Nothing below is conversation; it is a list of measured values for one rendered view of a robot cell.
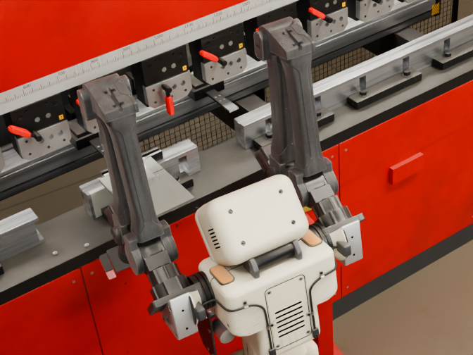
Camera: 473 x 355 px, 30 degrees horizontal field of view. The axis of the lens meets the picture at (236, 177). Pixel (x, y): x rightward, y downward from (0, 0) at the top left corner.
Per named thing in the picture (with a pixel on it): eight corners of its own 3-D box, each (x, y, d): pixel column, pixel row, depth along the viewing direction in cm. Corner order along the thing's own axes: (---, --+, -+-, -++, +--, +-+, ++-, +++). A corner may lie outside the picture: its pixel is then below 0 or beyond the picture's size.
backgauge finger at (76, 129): (98, 172, 270) (96, 159, 267) (63, 136, 288) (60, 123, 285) (133, 158, 275) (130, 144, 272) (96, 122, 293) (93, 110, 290)
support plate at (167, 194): (141, 225, 247) (140, 222, 247) (98, 181, 265) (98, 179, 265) (195, 199, 254) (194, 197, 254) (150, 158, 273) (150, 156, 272)
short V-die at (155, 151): (106, 183, 268) (104, 175, 266) (101, 179, 270) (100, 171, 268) (163, 158, 276) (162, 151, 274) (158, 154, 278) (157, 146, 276)
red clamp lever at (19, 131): (12, 127, 232) (43, 136, 239) (6, 121, 235) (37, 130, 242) (9, 133, 232) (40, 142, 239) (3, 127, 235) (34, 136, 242)
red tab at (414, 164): (392, 185, 323) (393, 170, 319) (388, 182, 324) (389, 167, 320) (423, 169, 329) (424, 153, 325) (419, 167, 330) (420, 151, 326)
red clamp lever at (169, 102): (170, 117, 260) (166, 89, 255) (164, 111, 263) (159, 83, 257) (176, 115, 261) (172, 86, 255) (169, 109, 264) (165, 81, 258)
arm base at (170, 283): (154, 308, 190) (203, 287, 194) (139, 275, 192) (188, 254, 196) (149, 316, 198) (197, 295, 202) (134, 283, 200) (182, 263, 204)
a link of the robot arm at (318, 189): (318, 208, 208) (338, 201, 210) (299, 170, 211) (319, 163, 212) (307, 220, 217) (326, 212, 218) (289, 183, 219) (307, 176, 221)
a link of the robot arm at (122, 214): (83, 96, 184) (131, 81, 187) (74, 85, 188) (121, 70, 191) (117, 251, 209) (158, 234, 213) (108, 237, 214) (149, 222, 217)
